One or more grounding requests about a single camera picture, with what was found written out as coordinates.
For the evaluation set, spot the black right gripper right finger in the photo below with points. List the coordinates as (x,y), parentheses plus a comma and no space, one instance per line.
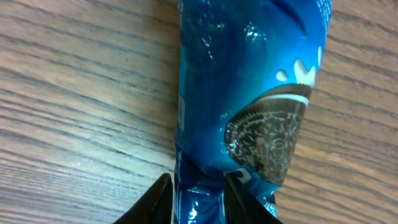
(241,207)

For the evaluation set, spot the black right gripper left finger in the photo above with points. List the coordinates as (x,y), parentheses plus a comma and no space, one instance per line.
(154,206)

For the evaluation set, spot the blue Oreo cookie pack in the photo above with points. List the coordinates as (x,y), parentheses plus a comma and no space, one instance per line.
(247,71)

